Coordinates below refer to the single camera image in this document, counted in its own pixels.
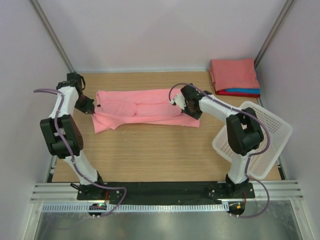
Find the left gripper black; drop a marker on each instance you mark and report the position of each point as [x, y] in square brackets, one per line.
[89, 108]

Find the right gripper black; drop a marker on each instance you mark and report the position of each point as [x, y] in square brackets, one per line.
[197, 116]

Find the pink t-shirt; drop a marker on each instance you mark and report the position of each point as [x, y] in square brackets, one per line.
[116, 108]

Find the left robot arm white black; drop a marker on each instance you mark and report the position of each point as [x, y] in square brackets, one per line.
[64, 139]

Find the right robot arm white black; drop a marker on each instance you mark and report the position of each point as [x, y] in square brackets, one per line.
[243, 130]

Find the folded red t-shirt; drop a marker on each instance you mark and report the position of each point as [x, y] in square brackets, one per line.
[236, 93]

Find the folded salmon t-shirt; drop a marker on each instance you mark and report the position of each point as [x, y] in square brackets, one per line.
[233, 74]

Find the folded blue t-shirt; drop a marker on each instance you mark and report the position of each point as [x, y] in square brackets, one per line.
[255, 91]

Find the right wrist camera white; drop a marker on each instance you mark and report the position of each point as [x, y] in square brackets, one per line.
[179, 100]

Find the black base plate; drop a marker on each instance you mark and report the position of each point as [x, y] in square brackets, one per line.
[164, 193]

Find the white slotted cable duct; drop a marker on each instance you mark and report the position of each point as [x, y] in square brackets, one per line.
[91, 207]

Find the left aluminium corner post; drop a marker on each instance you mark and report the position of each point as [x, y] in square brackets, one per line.
[51, 33]

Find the aluminium corner post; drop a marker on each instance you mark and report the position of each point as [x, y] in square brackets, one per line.
[51, 33]
[283, 14]

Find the aluminium front rail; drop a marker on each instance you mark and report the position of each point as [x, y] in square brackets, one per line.
[270, 189]

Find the right aluminium corner post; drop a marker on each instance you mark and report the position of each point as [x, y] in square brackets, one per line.
[283, 14]

